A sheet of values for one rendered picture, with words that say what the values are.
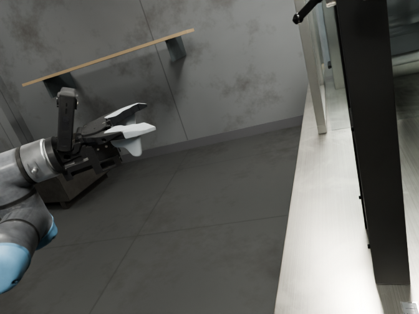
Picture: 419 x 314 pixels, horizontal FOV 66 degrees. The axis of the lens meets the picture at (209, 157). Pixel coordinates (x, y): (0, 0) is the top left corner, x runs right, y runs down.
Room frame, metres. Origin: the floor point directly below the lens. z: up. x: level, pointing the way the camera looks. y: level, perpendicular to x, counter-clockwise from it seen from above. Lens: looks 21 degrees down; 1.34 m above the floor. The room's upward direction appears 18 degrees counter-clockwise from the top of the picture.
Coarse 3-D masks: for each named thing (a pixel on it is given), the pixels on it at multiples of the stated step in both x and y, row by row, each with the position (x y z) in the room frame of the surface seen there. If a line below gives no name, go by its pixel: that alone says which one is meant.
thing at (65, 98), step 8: (64, 88) 0.60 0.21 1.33; (72, 88) 0.61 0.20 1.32; (64, 96) 0.57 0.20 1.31; (72, 96) 0.58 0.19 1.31; (64, 104) 0.58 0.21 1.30; (72, 104) 0.58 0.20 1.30; (64, 112) 0.58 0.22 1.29; (72, 112) 0.58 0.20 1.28; (64, 120) 0.58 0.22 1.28; (72, 120) 0.58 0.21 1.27; (64, 128) 0.58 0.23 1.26; (72, 128) 0.58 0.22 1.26; (64, 136) 0.58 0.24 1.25; (72, 136) 0.60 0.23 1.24; (64, 144) 0.58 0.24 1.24
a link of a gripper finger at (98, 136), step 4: (100, 132) 0.58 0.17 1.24; (104, 132) 0.57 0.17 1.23; (112, 132) 0.56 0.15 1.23; (116, 132) 0.55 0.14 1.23; (120, 132) 0.55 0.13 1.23; (88, 136) 0.57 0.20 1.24; (92, 136) 0.57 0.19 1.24; (96, 136) 0.56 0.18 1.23; (100, 136) 0.55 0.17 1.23; (104, 136) 0.55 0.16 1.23; (108, 136) 0.55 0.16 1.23; (112, 136) 0.55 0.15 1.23; (116, 136) 0.55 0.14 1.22; (120, 136) 0.55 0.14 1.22; (124, 136) 0.55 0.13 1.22; (88, 140) 0.57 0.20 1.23; (92, 140) 0.57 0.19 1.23; (96, 140) 0.56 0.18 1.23; (100, 140) 0.56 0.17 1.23; (104, 140) 0.56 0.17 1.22; (108, 140) 0.55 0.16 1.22; (112, 140) 0.56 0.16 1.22; (100, 144) 0.56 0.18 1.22
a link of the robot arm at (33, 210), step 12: (36, 192) 0.59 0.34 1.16; (12, 204) 0.55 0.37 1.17; (24, 204) 0.56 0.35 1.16; (36, 204) 0.57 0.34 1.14; (0, 216) 0.56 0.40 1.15; (12, 216) 0.53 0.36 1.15; (24, 216) 0.53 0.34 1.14; (36, 216) 0.55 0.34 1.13; (48, 216) 0.59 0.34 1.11; (36, 228) 0.52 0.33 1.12; (48, 228) 0.57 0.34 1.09; (48, 240) 0.56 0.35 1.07
